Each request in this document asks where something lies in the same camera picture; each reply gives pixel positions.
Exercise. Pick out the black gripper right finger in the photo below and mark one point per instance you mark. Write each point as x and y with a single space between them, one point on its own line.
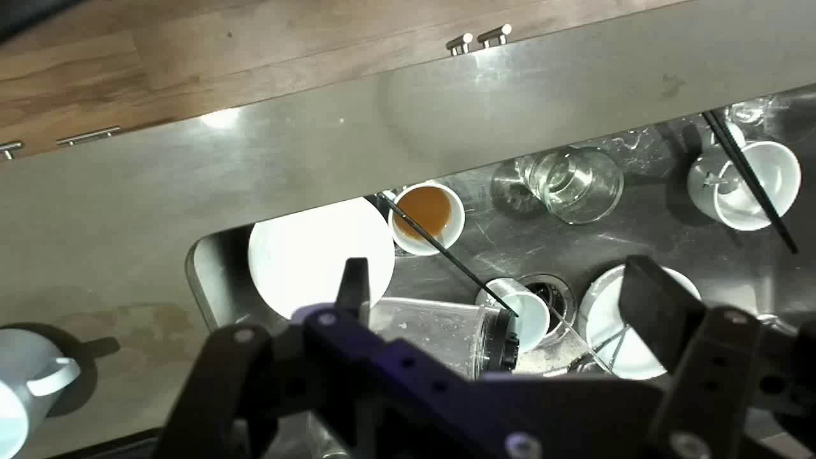
711 373

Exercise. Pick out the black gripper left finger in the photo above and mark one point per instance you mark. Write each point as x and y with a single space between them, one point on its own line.
220 382

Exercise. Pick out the tiny white cup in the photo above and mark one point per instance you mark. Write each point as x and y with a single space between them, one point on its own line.
532 308

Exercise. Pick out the white ceramic cup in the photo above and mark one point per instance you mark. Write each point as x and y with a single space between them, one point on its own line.
773 169

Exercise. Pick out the white cup with brown liquid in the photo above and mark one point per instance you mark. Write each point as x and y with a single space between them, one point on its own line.
424 212

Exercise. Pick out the white bowl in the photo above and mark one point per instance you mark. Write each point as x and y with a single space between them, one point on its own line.
600 320

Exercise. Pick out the stainless steel sink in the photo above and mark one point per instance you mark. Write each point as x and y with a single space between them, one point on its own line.
655 238

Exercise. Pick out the white plate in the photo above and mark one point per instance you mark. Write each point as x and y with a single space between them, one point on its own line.
315 244

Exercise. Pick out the large white mug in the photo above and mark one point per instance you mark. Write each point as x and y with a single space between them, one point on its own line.
26 358

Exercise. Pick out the thin black chopstick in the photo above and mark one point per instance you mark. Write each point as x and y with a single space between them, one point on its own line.
459 267
748 175

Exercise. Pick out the wide clear drinking glass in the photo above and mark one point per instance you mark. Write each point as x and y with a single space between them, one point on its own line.
578 187

